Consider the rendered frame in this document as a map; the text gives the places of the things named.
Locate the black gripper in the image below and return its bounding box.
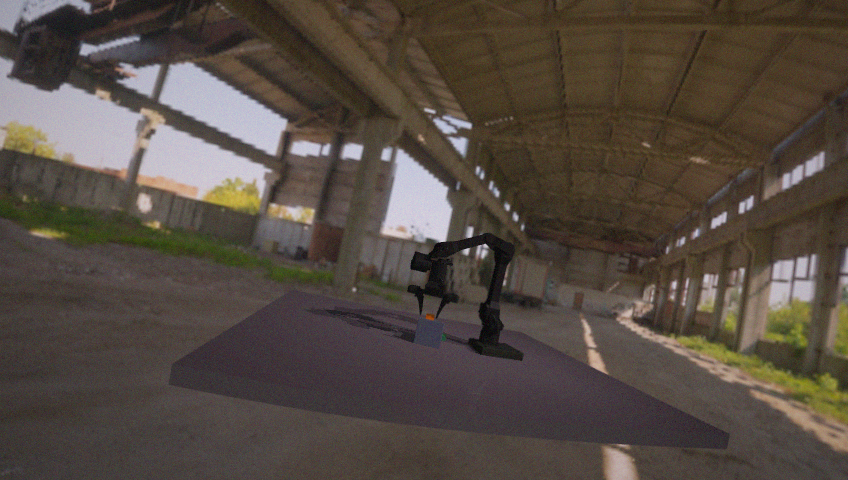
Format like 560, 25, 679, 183
407, 274, 459, 318

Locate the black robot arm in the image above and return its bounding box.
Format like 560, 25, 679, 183
410, 233, 515, 346

